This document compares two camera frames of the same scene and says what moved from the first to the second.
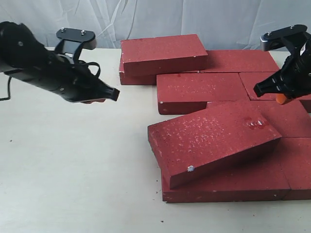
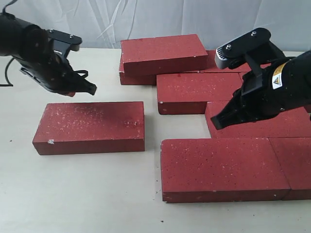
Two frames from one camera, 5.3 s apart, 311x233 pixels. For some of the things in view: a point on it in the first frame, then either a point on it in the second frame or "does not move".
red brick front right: x=296 y=153 does not move
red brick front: x=192 y=146 → x=90 y=127
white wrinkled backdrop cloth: x=229 y=25 does not move
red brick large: x=178 y=92 does not move
